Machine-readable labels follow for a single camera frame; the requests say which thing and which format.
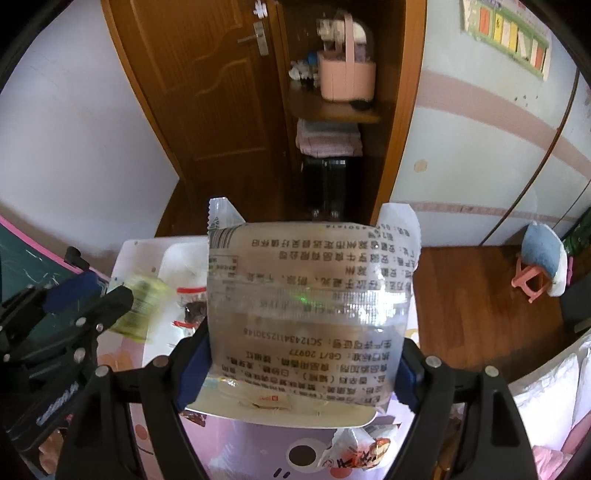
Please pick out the white toy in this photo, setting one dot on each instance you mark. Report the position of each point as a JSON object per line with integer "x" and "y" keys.
{"x": 328, "y": 27}

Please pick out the green patterned bag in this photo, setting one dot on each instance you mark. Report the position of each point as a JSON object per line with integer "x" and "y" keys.
{"x": 573, "y": 237}

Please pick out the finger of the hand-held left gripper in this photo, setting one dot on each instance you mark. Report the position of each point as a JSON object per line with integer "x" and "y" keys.
{"x": 115, "y": 304}
{"x": 71, "y": 290}

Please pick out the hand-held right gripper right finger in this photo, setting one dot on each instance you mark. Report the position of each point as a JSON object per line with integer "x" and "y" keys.
{"x": 406, "y": 381}

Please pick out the white red print snack packet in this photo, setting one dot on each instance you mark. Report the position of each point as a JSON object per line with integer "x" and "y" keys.
{"x": 355, "y": 454}

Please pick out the green yellow snack packet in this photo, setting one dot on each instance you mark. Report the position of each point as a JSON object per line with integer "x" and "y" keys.
{"x": 143, "y": 304}

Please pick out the pink stool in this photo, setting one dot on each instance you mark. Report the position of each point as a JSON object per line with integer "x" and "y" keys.
{"x": 531, "y": 281}

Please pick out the black easel clamp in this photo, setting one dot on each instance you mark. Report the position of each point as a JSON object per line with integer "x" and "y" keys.
{"x": 76, "y": 258}

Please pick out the white flower door sticker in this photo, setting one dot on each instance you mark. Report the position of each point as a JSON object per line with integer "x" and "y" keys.
{"x": 260, "y": 8}

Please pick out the wooden door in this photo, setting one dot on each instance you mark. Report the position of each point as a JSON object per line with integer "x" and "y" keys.
{"x": 194, "y": 92}

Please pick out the green chalkboard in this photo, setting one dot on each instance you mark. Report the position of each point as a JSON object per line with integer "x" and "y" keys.
{"x": 27, "y": 258}

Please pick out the folded pink towels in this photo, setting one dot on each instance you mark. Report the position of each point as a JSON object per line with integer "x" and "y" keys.
{"x": 328, "y": 138}

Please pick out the dark red snack packet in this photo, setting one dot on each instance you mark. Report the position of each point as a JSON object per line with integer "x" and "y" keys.
{"x": 193, "y": 418}

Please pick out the colourful wall poster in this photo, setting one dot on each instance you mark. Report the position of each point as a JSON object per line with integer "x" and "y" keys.
{"x": 508, "y": 27}

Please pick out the black case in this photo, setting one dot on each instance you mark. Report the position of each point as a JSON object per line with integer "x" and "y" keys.
{"x": 330, "y": 184}

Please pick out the dark object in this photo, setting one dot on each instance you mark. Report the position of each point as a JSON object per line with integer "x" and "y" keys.
{"x": 577, "y": 304}

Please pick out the white pillow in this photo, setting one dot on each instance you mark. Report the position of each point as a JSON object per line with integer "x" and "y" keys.
{"x": 549, "y": 397}

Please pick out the clear printed snack packet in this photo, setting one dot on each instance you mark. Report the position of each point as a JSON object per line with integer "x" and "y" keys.
{"x": 304, "y": 300}

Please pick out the wooden shelf unit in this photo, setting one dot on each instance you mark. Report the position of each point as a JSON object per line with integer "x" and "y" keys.
{"x": 406, "y": 69}

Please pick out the pink blanket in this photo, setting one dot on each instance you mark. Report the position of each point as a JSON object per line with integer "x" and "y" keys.
{"x": 568, "y": 457}

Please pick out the pink basket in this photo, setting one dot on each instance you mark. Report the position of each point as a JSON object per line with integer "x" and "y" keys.
{"x": 346, "y": 78}

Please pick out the red label clear packet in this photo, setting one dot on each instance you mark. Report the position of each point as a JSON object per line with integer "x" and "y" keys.
{"x": 191, "y": 307}

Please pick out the blue white cushion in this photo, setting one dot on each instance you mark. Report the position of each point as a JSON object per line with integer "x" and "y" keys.
{"x": 542, "y": 249}

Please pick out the white plastic bin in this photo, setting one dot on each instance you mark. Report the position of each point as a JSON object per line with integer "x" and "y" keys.
{"x": 161, "y": 332}

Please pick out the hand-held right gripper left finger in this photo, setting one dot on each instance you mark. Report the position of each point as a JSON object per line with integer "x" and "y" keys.
{"x": 191, "y": 378}

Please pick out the small toy figures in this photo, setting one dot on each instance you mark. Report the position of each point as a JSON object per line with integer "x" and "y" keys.
{"x": 304, "y": 71}

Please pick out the pastel wardrobe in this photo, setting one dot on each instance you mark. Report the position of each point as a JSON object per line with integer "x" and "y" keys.
{"x": 485, "y": 161}

